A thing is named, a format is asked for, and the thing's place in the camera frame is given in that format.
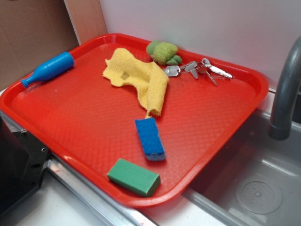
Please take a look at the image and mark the silver key bunch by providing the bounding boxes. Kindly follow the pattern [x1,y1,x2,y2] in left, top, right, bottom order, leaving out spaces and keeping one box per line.
[163,58,233,87]

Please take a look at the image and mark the grey faucet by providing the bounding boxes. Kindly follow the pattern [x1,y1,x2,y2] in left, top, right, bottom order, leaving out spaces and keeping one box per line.
[268,38,301,140]

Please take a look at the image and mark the yellow cloth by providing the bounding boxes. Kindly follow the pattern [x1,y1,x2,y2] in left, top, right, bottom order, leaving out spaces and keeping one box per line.
[103,48,169,118]

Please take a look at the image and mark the brown cardboard panel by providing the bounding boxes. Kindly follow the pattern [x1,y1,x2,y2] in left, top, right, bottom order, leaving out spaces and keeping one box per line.
[0,0,79,90]

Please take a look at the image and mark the blue plastic bottle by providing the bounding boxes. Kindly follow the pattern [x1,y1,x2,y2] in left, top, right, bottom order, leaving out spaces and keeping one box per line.
[21,52,75,88]

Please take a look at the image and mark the red plastic tray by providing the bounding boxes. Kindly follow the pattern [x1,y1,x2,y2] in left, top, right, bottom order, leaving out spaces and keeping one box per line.
[0,34,268,209]

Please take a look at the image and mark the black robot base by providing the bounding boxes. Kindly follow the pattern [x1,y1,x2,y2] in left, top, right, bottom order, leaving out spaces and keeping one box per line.
[0,119,50,217]

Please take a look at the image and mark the green block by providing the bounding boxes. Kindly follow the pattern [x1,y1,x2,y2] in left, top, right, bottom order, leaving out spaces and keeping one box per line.
[107,159,161,197]

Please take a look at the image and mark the green plush toy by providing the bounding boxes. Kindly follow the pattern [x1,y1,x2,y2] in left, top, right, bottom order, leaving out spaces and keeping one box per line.
[146,40,182,65]

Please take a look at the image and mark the grey sink basin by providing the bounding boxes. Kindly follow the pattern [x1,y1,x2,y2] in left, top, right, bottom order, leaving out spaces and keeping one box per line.
[183,110,301,226]

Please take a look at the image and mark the blue sponge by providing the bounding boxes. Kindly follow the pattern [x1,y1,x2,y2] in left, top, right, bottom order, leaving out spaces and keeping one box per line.
[135,118,166,161]

